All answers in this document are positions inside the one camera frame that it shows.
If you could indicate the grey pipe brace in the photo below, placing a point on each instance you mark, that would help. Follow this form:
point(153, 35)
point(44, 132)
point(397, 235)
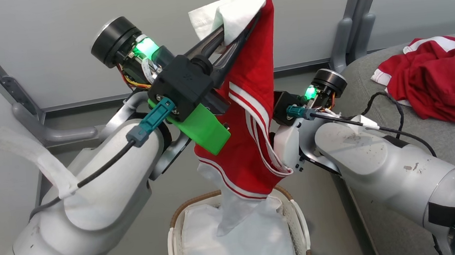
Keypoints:
point(345, 43)
point(64, 135)

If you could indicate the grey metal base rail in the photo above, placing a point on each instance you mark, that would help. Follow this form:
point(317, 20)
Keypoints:
point(89, 103)

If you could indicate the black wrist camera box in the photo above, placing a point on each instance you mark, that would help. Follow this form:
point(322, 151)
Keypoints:
point(284, 105)
point(180, 82)

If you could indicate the grey fabric sofa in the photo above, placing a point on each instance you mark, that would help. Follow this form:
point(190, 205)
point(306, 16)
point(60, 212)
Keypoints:
point(444, 140)

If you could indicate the bright green camera mount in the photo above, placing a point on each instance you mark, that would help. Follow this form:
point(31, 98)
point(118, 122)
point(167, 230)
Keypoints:
point(203, 129)

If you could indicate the white cloth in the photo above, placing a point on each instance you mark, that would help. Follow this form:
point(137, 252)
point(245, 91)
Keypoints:
point(256, 249)

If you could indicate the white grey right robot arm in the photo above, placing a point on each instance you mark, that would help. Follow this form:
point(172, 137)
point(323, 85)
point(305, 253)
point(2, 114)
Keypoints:
point(374, 161)

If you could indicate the white laundry basket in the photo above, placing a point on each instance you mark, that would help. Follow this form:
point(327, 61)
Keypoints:
point(296, 226)

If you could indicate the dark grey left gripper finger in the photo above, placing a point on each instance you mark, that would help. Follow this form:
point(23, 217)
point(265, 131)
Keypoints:
point(232, 55)

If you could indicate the red garment with white trim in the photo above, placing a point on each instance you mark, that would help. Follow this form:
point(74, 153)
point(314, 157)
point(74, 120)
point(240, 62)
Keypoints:
point(432, 85)

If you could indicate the red shorts with white stripes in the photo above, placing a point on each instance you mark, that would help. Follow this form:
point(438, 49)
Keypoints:
point(248, 142)

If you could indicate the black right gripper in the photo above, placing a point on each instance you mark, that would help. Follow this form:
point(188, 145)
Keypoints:
point(328, 83)

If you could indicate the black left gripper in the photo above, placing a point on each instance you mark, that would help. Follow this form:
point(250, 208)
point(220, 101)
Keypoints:
point(115, 41)

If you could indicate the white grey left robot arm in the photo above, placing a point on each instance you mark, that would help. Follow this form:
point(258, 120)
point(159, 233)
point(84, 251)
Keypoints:
point(107, 184)

